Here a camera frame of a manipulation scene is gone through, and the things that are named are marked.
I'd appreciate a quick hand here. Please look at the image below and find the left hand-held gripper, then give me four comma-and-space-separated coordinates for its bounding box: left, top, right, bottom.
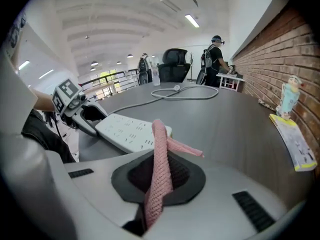
51, 77, 109, 138

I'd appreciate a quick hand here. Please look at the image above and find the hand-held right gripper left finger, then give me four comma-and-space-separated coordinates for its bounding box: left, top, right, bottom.
62, 149, 154, 229

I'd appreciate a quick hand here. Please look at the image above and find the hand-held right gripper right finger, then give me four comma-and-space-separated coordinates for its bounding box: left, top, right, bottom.
144, 153, 289, 238

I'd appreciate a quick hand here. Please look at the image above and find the white power strip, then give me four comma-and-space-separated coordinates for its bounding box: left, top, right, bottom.
94, 112, 174, 155

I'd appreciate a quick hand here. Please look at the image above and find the person's left forearm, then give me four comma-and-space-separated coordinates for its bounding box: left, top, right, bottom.
29, 87, 56, 112

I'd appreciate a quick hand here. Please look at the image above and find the black metal railing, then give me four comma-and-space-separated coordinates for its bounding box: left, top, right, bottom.
82, 68, 140, 90

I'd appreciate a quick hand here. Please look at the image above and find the ceiling strip light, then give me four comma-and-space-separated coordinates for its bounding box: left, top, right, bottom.
18, 59, 31, 71
184, 13, 201, 29
38, 68, 55, 80

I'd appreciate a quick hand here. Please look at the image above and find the clear water bottle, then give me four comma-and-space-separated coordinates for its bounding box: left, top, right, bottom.
151, 63, 161, 87

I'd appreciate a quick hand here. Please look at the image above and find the black office chair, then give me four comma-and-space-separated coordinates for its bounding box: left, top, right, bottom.
157, 47, 192, 84

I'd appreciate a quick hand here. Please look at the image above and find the yellow-edged booklet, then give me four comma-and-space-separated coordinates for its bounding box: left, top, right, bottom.
268, 113, 318, 173

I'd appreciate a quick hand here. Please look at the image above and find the black coat rack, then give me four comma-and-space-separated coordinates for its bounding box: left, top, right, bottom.
187, 51, 196, 81

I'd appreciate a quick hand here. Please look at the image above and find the small white table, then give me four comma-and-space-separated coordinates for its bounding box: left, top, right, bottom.
215, 72, 246, 93

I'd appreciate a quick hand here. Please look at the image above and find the cartoon figurine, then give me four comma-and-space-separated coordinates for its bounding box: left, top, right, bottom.
275, 74, 301, 120

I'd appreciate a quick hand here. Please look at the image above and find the white power strip cable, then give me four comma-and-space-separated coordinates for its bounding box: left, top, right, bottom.
99, 84, 220, 118

